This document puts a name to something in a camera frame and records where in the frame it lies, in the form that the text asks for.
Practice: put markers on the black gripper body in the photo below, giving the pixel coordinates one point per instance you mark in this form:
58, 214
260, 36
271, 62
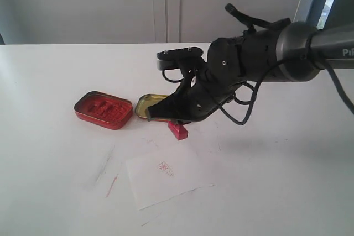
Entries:
201, 93

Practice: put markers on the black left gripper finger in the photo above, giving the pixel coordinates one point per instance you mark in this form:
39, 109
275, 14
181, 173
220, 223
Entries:
176, 107

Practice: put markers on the red stamp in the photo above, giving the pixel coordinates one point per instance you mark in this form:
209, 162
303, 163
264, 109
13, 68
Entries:
179, 131

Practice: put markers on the red ink pad tin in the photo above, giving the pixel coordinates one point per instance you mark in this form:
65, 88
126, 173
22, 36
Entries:
105, 110

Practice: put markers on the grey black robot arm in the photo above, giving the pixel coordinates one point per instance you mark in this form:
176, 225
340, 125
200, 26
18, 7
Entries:
286, 52

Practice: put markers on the gold tin lid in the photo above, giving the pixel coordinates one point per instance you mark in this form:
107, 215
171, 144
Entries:
146, 101

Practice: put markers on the white paper sheet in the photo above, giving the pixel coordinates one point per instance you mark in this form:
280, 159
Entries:
161, 175

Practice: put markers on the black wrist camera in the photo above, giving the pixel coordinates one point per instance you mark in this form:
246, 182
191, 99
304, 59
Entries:
187, 60

